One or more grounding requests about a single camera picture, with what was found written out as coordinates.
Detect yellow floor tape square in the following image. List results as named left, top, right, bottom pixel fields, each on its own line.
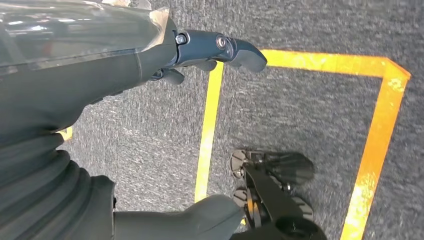
left=194, top=49, right=412, bottom=240

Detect ribbed grey left arm sleeve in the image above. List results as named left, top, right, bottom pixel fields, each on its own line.
left=0, top=130, right=92, bottom=240

